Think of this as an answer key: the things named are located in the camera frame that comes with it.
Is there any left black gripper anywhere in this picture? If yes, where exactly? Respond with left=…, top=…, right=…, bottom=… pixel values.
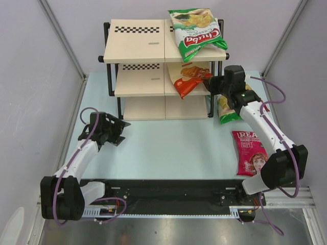
left=102, top=114, right=130, bottom=146

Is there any orange cassava chips bag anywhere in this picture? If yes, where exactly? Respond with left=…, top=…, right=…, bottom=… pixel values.
left=166, top=61, right=213, bottom=99

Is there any green Chuba chips bag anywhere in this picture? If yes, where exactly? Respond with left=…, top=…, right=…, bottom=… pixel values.
left=217, top=95, right=242, bottom=125
left=168, top=8, right=228, bottom=62

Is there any beige three-tier shelf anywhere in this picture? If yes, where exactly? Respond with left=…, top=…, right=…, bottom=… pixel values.
left=98, top=19, right=214, bottom=120

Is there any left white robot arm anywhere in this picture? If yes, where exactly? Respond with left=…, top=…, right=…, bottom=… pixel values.
left=40, top=110, right=131, bottom=225

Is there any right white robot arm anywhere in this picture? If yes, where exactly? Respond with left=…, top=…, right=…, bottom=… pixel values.
left=204, top=65, right=308, bottom=205

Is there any pink Real chips bag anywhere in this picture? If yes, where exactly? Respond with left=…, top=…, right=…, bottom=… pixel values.
left=232, top=131, right=268, bottom=177

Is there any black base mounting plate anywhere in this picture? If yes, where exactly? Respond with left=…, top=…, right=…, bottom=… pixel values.
left=96, top=179, right=266, bottom=212

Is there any white slotted cable duct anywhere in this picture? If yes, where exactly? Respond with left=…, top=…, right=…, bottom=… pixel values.
left=82, top=206, right=240, bottom=219

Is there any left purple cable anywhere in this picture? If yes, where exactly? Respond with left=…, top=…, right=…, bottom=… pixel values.
left=52, top=107, right=127, bottom=226

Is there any purple cable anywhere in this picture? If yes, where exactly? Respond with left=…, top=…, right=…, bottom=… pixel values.
left=250, top=76, right=302, bottom=237
left=52, top=107, right=127, bottom=226

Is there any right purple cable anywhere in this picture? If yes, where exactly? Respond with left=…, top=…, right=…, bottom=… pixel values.
left=250, top=76, right=302, bottom=237

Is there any aluminium rail frame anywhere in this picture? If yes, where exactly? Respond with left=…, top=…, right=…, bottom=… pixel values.
left=39, top=188, right=326, bottom=244

